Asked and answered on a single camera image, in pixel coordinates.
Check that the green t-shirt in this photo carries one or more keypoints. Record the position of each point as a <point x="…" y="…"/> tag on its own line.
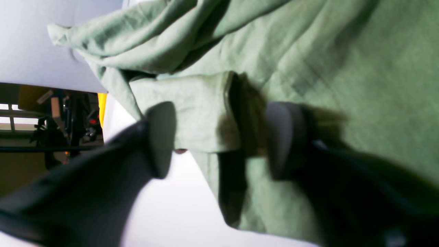
<point x="366" y="69"/>

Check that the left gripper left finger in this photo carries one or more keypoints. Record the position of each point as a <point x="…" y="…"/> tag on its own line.
<point x="87" y="202"/>

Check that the white side panel board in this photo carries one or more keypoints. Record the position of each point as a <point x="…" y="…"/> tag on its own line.
<point x="28" y="56"/>

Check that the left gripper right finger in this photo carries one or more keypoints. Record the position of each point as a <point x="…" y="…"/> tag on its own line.
<point x="360" y="200"/>

